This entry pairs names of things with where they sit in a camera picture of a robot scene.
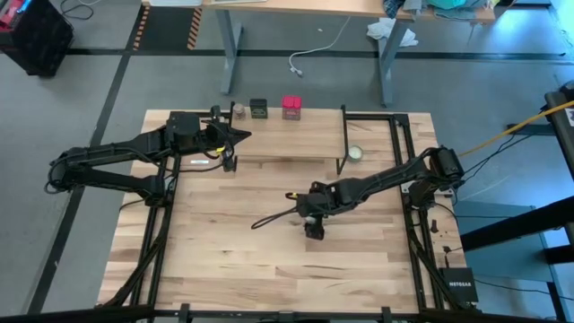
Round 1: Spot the wooden shelf with black legs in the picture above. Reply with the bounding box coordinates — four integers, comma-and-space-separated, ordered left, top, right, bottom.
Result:
228, 101, 352, 177

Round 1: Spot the black machine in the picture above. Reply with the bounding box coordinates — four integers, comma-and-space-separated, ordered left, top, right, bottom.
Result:
544, 79, 574, 180

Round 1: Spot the black table frame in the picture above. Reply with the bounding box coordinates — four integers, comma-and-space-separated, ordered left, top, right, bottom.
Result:
0, 109, 574, 323

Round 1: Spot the small black plug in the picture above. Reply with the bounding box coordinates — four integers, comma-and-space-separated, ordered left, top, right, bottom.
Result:
441, 244, 456, 269

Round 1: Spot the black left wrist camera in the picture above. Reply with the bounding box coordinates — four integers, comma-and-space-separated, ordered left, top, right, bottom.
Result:
222, 152, 239, 174

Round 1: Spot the white crumpled cloth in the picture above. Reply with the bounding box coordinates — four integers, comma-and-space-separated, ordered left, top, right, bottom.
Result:
366, 16, 420, 48

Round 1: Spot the black looped camera cable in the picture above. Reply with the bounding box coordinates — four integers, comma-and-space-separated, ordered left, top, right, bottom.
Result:
249, 205, 300, 231

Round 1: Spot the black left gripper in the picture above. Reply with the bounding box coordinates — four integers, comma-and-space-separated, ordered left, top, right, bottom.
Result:
199, 117, 253, 153

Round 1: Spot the black floor cable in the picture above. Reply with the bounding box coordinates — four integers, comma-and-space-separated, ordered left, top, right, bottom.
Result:
59, 0, 103, 22

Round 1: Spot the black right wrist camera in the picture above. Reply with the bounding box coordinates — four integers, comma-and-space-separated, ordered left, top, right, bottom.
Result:
303, 215, 326, 242

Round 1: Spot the thin black camera cable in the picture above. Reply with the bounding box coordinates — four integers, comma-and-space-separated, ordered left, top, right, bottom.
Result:
172, 160, 226, 177

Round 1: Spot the dark green spice tin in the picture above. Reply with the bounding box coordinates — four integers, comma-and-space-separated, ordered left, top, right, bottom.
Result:
248, 98, 269, 120

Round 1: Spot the grey-blue clothes pile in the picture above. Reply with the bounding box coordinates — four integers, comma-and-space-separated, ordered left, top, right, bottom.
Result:
383, 0, 494, 22

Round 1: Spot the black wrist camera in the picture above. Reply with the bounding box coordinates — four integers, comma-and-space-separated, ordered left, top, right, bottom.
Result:
303, 215, 326, 242
222, 152, 239, 174

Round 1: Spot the wooden desk with grey legs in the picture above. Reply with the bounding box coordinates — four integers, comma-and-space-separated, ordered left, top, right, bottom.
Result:
141, 0, 497, 109

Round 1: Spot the teal cloth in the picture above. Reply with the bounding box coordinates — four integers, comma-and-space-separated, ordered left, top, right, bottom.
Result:
425, 0, 468, 11

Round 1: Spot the yellow cable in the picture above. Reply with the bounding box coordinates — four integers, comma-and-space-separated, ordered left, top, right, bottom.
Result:
457, 100, 574, 158

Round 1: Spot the white cable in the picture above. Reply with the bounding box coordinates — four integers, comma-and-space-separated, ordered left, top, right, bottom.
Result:
288, 15, 352, 78

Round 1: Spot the red smoked paprika tin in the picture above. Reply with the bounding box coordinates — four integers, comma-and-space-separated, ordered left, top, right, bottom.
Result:
281, 94, 303, 122

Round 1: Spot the black Netgear router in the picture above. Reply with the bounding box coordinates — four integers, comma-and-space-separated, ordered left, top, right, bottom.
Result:
438, 266, 481, 304

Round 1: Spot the black storage crate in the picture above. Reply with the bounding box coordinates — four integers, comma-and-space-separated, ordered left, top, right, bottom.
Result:
0, 0, 75, 78

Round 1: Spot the black slanted beam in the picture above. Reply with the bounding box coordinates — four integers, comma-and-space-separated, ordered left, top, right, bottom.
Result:
459, 196, 574, 266

